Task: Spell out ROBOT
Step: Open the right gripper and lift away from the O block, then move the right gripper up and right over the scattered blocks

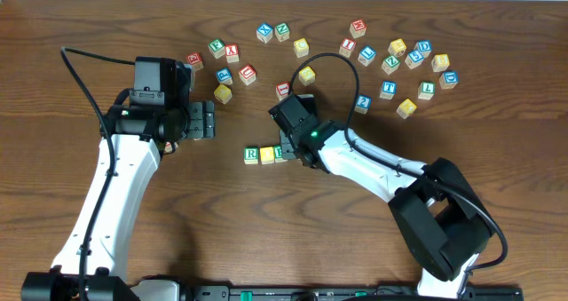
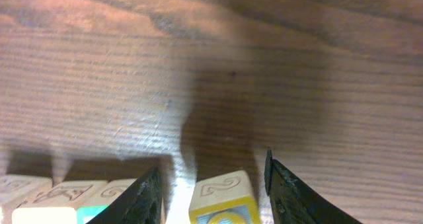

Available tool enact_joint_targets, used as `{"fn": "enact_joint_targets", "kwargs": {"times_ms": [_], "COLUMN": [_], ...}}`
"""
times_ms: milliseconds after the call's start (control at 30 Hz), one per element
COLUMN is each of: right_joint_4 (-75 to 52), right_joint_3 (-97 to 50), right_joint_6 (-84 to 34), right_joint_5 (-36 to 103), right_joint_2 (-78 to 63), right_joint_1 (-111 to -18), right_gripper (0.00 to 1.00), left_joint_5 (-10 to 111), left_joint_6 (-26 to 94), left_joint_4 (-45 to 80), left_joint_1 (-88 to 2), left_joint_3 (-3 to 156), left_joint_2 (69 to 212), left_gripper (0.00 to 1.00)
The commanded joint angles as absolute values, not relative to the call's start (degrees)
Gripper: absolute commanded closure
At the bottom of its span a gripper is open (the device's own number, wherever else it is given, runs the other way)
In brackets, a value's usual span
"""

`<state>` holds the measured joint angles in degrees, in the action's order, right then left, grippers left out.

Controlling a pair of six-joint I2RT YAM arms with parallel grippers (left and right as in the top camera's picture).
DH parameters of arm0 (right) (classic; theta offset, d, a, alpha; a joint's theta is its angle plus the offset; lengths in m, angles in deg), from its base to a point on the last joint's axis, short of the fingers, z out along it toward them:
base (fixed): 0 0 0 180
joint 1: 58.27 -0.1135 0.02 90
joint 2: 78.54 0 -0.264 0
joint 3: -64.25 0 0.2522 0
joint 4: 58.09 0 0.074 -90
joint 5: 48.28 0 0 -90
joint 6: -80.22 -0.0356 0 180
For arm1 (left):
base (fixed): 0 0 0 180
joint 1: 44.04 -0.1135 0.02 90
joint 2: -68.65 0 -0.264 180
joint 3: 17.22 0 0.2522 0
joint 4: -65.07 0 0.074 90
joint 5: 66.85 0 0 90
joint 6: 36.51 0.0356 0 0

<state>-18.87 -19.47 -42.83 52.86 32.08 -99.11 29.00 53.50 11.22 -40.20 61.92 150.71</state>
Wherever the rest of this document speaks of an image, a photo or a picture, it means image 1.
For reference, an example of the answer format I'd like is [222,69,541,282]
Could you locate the blue T block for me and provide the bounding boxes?
[379,81,397,99]

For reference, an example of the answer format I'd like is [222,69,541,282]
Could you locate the blue 5 block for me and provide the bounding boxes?
[405,50,424,69]

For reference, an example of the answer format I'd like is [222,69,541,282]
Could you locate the green B block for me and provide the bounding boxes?
[272,146,286,162]

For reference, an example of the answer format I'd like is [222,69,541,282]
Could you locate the blue X block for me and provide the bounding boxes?
[256,23,273,44]

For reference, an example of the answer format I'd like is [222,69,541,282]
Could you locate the green F block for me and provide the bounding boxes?
[208,38,225,59]

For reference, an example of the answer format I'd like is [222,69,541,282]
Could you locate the red i block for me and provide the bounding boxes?
[339,38,357,59]
[275,82,289,100]

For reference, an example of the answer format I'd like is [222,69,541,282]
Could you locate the red block upper left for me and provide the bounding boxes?
[186,52,204,71]

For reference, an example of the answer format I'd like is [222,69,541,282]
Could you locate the blue D block right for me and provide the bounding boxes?
[439,71,459,90]

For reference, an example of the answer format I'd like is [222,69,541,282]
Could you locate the blue 2 block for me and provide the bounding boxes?
[354,95,372,114]

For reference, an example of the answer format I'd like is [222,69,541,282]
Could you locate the blue d block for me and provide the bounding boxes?
[414,40,432,58]
[439,71,459,90]

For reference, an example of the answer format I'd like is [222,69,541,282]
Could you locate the green L block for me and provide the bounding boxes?
[417,82,436,100]

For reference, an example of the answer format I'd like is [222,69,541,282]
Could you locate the red Y block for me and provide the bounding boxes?
[225,44,240,63]

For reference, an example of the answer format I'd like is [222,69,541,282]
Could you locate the green N block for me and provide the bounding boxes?
[274,22,290,42]

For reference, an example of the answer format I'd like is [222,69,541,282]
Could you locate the blue L block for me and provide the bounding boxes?
[358,45,376,67]

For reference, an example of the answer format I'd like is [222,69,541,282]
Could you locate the red U block upper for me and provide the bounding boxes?
[239,64,256,85]

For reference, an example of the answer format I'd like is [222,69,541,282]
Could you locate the red u block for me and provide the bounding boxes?
[239,64,256,85]
[163,142,178,154]

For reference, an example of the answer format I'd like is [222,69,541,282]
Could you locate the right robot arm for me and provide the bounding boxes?
[269,94,497,299]

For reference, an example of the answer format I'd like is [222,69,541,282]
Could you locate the blue D block upper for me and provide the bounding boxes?
[414,40,432,58]

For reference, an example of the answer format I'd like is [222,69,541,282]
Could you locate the yellow 8 block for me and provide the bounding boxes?
[431,54,450,73]

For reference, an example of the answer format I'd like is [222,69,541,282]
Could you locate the red I block centre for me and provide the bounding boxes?
[275,82,289,100]

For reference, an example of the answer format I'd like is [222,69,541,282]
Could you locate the green Z block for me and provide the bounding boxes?
[382,55,400,75]

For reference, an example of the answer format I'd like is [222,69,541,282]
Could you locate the red U block lower left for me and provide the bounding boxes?
[163,142,178,154]

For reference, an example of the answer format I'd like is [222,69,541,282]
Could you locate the blue P block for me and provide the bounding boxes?
[216,67,233,85]

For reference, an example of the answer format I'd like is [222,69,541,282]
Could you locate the green R block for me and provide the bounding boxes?
[243,147,259,164]

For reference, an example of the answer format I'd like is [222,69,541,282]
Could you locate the red H block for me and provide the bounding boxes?
[350,19,367,38]

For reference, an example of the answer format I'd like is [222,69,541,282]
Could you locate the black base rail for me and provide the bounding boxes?
[128,283,525,301]

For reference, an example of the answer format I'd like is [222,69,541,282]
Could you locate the red I block right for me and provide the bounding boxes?
[339,38,357,59]

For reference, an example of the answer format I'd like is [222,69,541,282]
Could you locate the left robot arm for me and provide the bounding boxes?
[20,57,215,300]

